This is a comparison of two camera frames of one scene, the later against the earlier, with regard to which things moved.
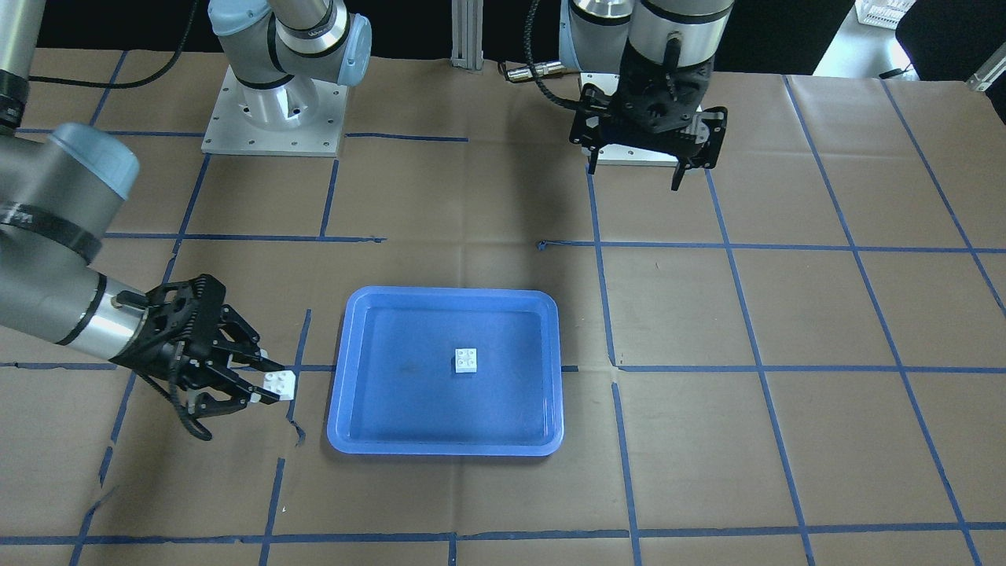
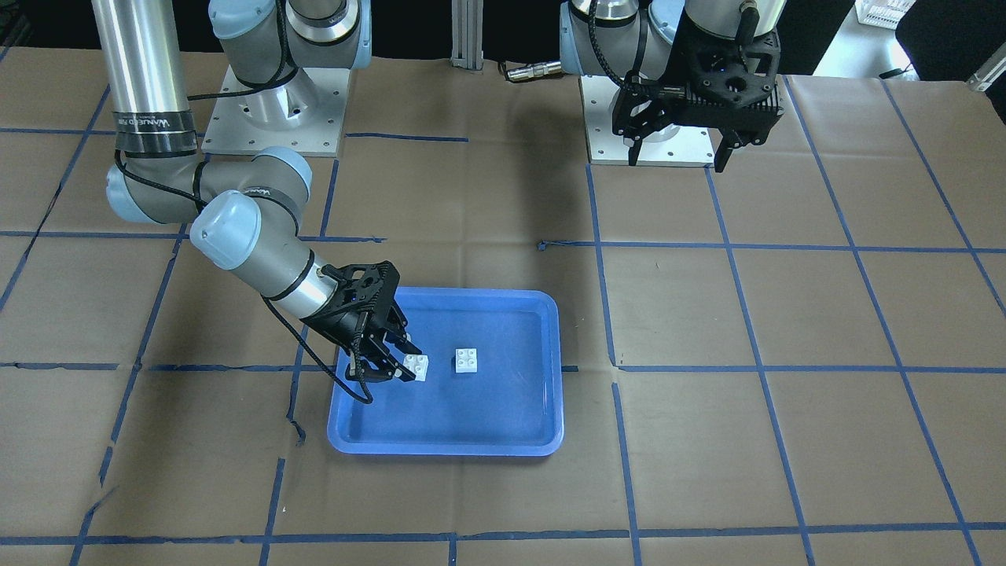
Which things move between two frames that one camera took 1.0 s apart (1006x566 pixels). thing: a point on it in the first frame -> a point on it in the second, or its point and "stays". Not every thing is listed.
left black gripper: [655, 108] -> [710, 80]
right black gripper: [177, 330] -> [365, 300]
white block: [466, 360] stays
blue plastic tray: [395, 388] stays
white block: [280, 382] -> [418, 365]
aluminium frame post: [467, 34] stays
